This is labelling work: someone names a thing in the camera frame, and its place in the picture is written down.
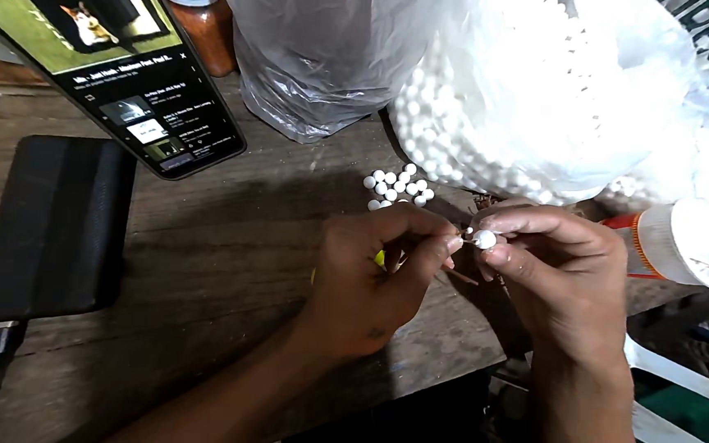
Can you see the person's left hand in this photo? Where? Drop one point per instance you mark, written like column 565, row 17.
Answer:
column 354, row 280

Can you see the person's right hand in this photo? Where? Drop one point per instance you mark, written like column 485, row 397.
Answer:
column 576, row 289

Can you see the person's left fingers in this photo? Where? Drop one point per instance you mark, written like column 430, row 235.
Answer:
column 394, row 253

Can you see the person's left thumb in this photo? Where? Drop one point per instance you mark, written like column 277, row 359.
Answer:
column 428, row 261

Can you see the person's right thumb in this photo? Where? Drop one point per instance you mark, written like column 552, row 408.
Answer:
column 524, row 267

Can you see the person's right index finger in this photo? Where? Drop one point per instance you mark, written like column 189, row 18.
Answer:
column 545, row 222

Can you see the person's left index finger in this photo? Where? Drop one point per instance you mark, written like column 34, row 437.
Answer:
column 410, row 218

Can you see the person's right fingers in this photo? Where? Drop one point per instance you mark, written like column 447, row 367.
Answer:
column 484, row 270

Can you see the single white foam ball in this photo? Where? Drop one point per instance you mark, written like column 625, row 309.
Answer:
column 485, row 239

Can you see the person's right forearm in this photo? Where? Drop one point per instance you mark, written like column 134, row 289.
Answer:
column 582, row 400

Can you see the person's left forearm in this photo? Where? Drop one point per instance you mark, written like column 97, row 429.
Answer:
column 250, row 381

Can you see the small yellow object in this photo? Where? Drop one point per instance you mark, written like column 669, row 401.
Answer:
column 380, row 258

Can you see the pile of small white balls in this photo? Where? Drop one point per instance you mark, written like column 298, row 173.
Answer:
column 391, row 194

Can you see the bundle of brown stems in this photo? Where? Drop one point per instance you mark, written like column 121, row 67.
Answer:
column 485, row 201

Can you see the clear bag of white balls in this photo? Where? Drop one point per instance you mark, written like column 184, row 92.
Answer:
column 514, row 104

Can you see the white jar with red label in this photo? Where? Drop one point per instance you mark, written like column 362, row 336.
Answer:
column 668, row 246

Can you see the grey translucent plastic bag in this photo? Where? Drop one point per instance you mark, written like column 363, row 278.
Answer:
column 324, row 61

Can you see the jar with reddish brown contents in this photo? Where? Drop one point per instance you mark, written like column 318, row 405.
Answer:
column 208, row 37

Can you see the black smartphone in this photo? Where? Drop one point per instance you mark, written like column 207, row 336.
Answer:
column 163, row 98

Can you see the black power bank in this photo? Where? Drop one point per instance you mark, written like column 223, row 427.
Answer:
column 53, row 227

